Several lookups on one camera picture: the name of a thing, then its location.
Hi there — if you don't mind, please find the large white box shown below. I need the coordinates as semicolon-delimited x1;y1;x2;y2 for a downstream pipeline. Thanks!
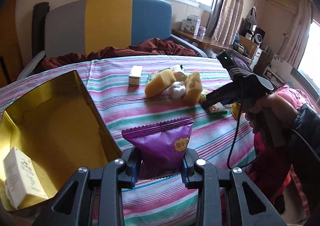
3;147;48;209

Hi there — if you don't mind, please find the wooden wardrobe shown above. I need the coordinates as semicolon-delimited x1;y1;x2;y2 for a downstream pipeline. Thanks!
0;0;24;88

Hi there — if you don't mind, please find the person's right hand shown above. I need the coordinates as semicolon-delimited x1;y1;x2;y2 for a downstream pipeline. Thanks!
243;93;298;147

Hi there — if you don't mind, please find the small white plastic bag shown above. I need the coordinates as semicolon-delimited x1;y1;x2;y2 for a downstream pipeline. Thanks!
168;81;186;99

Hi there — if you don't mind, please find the white appliance box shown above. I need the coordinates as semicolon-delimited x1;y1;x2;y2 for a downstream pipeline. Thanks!
181;15;201;36

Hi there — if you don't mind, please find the tricolour headboard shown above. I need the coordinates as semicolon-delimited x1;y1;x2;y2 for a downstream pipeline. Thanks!
17;0;173;81

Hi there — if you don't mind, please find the black jacket sleeve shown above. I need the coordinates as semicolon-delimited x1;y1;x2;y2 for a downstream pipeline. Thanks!
290;104;319;212

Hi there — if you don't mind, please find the maroon blanket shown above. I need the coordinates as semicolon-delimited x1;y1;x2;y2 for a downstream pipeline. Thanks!
34;38;199;73

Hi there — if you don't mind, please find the small green carton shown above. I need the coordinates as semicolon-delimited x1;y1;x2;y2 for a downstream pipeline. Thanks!
129;65;143;86

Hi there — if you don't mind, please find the purple snack packet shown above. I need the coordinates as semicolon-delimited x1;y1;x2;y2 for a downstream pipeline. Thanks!
121;116;194;179

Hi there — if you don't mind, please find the black cable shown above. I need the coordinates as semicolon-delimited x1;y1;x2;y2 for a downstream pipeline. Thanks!
226;102;320;169

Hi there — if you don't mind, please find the red quilt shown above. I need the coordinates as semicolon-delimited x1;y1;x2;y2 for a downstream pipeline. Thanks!
246;83;320;219

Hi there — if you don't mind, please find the pink patterned curtain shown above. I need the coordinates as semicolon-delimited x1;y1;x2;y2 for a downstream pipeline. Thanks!
212;0;245;47

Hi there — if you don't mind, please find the pink jar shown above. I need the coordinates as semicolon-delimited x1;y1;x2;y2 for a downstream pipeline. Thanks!
197;26;206;36

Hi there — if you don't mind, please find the gold tin box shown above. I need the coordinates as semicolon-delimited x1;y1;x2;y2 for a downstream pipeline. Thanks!
1;70;121;197

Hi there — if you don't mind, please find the yellow sponge block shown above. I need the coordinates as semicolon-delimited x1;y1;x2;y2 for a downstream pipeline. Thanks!
183;71;203;105
145;69;176;98

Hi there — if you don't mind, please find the wooden desk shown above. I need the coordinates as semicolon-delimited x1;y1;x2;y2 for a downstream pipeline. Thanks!
171;29;253;64

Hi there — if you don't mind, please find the striped bed sheet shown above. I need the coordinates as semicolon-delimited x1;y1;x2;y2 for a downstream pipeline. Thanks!
1;56;255;225

